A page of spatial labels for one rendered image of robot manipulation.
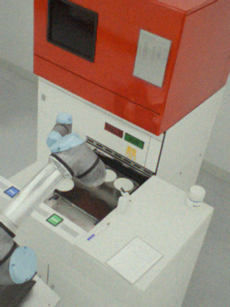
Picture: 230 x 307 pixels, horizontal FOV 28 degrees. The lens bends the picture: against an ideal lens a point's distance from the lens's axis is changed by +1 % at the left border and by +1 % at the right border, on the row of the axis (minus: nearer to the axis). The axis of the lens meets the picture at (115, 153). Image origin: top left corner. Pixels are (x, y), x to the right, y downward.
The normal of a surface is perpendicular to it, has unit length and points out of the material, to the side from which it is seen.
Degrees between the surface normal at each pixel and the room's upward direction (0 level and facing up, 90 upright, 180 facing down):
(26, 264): 52
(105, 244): 0
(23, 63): 90
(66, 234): 0
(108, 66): 90
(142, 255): 0
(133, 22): 90
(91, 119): 90
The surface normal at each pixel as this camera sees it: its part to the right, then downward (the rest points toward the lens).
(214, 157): -0.59, 0.43
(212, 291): 0.12, -0.79
